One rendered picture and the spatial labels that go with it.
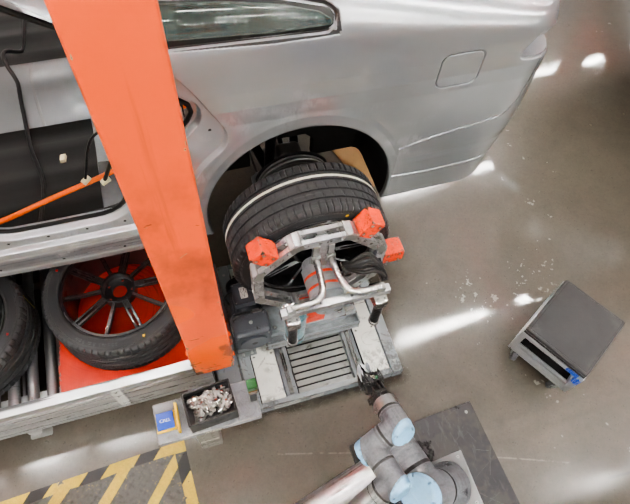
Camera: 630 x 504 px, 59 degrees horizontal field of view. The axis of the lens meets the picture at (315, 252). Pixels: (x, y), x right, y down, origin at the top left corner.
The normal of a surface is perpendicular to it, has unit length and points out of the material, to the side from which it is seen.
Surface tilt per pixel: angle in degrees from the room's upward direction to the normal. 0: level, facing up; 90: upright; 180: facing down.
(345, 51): 80
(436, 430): 0
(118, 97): 90
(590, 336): 0
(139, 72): 90
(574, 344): 0
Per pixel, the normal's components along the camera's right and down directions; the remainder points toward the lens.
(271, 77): 0.29, 0.75
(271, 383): 0.06, -0.50
